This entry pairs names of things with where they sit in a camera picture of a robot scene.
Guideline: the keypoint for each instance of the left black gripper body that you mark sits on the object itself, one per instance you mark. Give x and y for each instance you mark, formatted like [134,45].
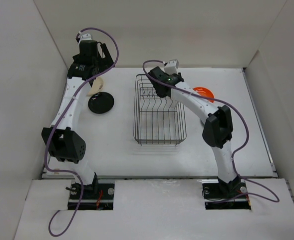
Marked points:
[97,60]

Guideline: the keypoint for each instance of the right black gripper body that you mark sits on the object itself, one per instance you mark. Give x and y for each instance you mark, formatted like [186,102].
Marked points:
[158,94]

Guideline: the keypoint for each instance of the clear glass plate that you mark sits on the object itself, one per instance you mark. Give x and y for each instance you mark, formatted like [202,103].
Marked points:
[171,104]

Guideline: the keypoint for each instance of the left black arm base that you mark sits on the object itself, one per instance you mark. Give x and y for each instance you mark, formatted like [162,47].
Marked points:
[101,199]

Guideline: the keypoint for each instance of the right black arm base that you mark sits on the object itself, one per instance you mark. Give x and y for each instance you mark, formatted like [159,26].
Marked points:
[215,199]

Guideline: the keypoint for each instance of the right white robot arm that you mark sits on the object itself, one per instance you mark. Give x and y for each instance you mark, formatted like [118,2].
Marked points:
[217,120]

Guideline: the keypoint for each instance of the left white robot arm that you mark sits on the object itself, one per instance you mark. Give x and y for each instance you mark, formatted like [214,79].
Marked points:
[65,145]

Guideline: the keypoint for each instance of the cream plate with flowers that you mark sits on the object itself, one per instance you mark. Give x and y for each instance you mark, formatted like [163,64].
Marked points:
[96,87]

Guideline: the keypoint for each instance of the orange plate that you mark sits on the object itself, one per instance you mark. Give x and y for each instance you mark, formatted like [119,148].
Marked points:
[204,92]

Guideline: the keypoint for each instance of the black plate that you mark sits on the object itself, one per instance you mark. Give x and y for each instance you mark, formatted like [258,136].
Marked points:
[101,103]

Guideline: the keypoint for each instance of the blue patterned plate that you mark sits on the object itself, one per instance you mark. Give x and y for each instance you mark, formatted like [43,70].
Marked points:
[202,121]

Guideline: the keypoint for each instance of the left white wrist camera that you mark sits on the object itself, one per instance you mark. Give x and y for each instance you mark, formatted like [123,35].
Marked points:
[82,36]

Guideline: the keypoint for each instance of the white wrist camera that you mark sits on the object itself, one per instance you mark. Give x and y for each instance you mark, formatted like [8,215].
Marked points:
[82,36]
[171,67]

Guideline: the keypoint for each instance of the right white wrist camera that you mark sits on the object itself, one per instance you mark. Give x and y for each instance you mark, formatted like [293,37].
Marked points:
[171,67]

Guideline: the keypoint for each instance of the grey wire dish rack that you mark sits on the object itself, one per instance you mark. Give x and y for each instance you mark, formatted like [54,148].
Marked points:
[154,124]

